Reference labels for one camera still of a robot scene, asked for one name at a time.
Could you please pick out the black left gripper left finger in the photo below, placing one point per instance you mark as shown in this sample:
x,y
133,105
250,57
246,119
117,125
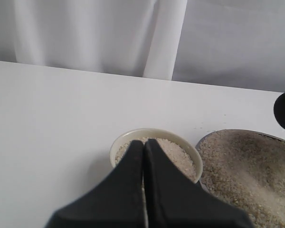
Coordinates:
x,y
116,202

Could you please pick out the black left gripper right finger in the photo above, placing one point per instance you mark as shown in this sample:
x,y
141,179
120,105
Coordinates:
x,y
174,201

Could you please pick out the cream ceramic bowl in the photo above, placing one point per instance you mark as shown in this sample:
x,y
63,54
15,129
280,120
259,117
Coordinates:
x,y
179,151

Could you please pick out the steel rice basin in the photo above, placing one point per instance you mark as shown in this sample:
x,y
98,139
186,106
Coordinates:
x,y
246,169

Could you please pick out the white backdrop curtain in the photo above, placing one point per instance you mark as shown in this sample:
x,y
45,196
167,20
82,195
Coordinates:
x,y
238,43

